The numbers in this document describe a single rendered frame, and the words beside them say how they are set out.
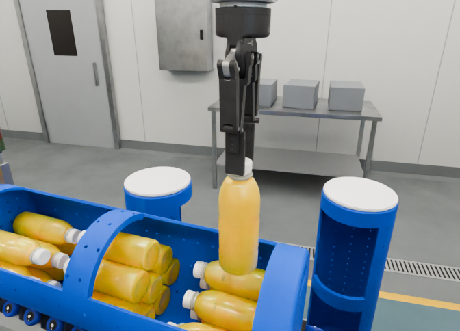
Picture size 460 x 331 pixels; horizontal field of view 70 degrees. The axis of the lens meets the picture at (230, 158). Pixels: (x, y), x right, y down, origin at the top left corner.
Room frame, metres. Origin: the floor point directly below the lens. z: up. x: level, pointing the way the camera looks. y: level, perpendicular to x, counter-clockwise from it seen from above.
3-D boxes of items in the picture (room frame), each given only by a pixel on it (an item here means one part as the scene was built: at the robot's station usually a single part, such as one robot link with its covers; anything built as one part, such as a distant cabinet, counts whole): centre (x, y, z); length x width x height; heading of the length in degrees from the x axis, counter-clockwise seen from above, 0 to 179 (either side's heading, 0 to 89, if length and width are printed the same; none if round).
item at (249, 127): (0.51, -0.02, 1.47); 0.03 x 0.01 x 0.07; 70
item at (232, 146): (0.45, 0.00, 1.49); 0.03 x 0.01 x 0.05; 160
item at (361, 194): (1.16, -0.51, 1.03); 0.28 x 0.28 x 0.01
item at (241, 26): (0.48, -0.02, 1.62); 0.08 x 0.07 x 0.09; 160
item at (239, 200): (0.49, -0.02, 1.34); 0.07 x 0.07 x 0.19
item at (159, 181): (1.27, 0.31, 1.03); 0.28 x 0.28 x 0.01
